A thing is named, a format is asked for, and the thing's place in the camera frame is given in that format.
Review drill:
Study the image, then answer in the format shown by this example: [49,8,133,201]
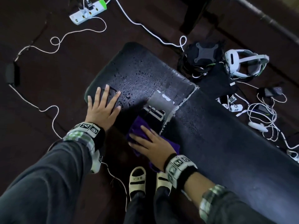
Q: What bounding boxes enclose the thick white power cord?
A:
[106,0,187,53]

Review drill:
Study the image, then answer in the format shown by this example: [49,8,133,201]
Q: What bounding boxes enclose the white headset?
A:
[225,49,270,80]

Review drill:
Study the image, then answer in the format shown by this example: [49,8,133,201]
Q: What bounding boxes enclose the black power adapter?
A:
[5,63,20,86]

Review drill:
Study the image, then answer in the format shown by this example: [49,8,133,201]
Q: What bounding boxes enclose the person's left forearm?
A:
[0,135,97,224]

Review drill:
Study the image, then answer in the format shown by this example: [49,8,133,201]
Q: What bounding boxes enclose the person's right forearm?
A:
[183,171,278,224]

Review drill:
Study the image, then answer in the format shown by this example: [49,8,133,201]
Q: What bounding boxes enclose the white handheld controller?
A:
[247,121,269,132]

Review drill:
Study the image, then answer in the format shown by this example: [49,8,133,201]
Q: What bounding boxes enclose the tangle of white cables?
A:
[216,80,292,150]

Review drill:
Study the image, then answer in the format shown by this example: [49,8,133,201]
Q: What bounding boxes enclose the person's left hand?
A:
[85,84,121,131]

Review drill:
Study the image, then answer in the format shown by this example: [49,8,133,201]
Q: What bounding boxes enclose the white power strip green end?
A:
[69,0,107,26]
[287,149,299,164]

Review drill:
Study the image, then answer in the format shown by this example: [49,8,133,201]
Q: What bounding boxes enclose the person's white left sandal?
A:
[129,166,147,200]

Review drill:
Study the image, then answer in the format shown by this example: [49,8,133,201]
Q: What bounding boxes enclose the black charger with white cord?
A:
[257,86,288,103]

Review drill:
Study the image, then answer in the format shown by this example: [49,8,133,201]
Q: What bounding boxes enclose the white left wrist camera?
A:
[90,149,104,174]

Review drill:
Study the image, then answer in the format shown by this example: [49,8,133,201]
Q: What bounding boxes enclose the purple cleaning cloth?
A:
[126,115,181,172]

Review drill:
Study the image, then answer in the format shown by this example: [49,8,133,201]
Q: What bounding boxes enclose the person's white right sandal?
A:
[156,171,173,193]

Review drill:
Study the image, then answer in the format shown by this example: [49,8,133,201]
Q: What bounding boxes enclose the steel barbell bar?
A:
[230,0,299,44]

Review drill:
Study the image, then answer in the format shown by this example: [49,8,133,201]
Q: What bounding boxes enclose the black bench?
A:
[84,42,299,224]

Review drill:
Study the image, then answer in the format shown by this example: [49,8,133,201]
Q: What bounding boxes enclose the black cap with grey bracket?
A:
[181,42,226,78]

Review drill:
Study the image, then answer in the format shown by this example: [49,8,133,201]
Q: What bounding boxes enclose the black flat pouch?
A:
[197,63,236,102]

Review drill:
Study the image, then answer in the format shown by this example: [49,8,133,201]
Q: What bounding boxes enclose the black right wristband with markers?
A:
[163,154,198,190]

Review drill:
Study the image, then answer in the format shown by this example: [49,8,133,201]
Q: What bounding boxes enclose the person's right hand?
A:
[128,125,177,172]

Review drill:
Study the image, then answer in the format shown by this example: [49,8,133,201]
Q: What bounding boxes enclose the person's white sandal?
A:
[129,166,147,200]
[156,171,173,193]

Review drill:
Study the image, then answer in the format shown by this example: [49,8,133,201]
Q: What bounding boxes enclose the person's dark trousers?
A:
[124,186,187,224]

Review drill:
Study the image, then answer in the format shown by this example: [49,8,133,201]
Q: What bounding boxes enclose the thin white floor cable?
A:
[8,16,107,140]

